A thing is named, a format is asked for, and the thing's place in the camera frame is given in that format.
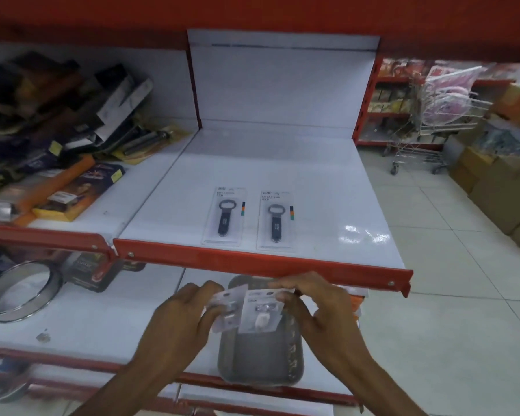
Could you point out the person's right hand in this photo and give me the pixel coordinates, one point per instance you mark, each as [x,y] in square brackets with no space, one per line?
[329,324]

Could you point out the person's left hand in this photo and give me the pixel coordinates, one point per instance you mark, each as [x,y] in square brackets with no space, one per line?
[173,324]

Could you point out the person's right thumb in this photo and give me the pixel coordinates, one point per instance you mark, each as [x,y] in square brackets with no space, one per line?
[295,311]

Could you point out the person's left thumb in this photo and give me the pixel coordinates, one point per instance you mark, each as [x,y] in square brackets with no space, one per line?
[210,317]

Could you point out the white carded metal opener packet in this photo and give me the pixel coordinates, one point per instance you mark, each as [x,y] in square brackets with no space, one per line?
[230,314]

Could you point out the person's left forearm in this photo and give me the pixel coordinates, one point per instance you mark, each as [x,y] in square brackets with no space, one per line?
[130,385]

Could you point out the person's right forearm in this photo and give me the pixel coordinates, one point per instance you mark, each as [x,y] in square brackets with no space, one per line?
[372,389]

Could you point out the grey baking tray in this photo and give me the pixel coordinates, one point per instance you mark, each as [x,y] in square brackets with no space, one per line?
[260,355]

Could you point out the red and white shelf unit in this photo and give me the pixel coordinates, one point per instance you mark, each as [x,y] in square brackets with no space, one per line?
[264,257]

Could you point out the orange packet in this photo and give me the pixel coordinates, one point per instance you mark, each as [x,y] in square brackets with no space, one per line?
[357,305]

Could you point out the carded black bottle opener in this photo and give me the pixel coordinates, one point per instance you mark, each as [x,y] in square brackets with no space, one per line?
[224,217]
[277,220]

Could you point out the black packaged pan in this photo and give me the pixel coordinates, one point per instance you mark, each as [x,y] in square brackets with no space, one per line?
[89,272]

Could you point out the yellow flat box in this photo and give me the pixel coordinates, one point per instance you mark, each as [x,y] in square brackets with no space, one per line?
[80,192]

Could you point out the yellow carded metal tool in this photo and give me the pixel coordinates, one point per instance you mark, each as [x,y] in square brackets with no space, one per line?
[149,140]

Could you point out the long orange box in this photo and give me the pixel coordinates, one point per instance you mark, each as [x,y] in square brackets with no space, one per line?
[52,184]

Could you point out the blue labelled packet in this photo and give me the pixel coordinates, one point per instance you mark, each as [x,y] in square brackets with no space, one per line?
[2,363]

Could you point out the shiny metal utensil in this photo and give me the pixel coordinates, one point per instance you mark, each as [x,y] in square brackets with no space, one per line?
[6,389]

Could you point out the metal shopping cart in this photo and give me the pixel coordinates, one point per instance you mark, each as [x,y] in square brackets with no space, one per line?
[433,138]

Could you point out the small brown cardboard box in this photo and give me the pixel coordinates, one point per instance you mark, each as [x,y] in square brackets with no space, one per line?
[470,168]

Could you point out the red shelf with packaged goods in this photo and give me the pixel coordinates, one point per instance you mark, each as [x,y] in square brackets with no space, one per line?
[392,95]

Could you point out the large brown cardboard box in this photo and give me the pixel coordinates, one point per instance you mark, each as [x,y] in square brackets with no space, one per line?
[505,192]

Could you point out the pile of dark boxed goods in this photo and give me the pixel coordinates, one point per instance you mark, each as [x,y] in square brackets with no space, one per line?
[56,108]

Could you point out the pink bags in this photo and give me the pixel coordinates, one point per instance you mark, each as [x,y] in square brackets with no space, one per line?
[453,88]

